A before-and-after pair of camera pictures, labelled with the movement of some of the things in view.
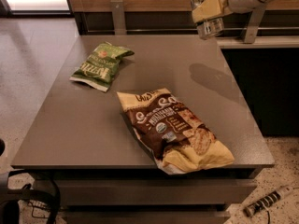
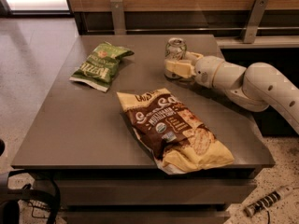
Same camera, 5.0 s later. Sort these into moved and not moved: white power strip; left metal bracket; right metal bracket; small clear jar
Moved: small clear jar
Not moved: right metal bracket; white power strip; left metal bracket
